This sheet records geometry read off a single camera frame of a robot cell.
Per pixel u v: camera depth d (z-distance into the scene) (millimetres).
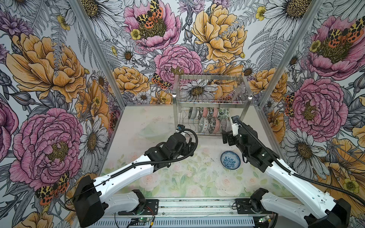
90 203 381
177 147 568
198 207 761
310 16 748
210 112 1109
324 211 391
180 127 672
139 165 490
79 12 726
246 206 743
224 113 1096
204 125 940
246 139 550
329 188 411
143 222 729
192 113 1022
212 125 1024
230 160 897
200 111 1114
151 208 734
